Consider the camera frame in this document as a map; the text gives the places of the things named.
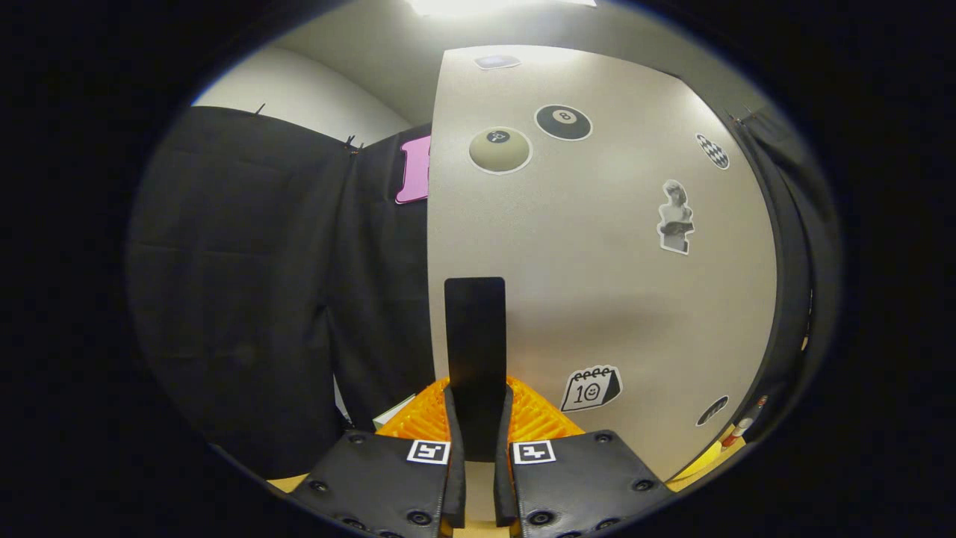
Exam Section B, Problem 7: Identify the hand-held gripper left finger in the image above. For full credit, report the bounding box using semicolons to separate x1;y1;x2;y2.
288;377;468;538

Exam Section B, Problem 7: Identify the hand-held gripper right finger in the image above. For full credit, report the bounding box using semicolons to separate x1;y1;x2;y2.
493;376;677;538

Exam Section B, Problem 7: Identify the grey shoe cabinet door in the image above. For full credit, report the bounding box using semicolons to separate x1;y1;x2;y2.
426;45;779;483

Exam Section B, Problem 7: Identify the green book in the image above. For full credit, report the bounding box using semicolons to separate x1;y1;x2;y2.
372;394;417;432

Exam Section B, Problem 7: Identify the large ceiling light panel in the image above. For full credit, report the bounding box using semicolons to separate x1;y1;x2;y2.
407;0;598;17

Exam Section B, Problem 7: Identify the black backdrop cloth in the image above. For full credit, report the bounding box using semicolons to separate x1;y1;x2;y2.
127;105;843;479

